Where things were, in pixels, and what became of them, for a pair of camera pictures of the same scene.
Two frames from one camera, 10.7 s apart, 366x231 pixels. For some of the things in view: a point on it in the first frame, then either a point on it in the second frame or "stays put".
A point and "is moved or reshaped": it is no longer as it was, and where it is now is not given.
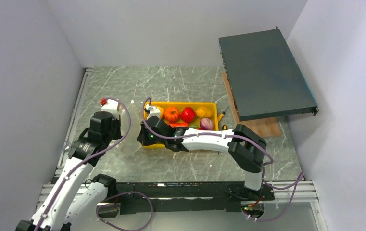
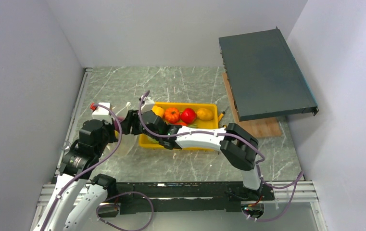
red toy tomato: (188, 115) stays put
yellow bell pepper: (162, 111) stays put
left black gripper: (117, 122) stays put
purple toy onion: (206, 124) is moved or reshaped
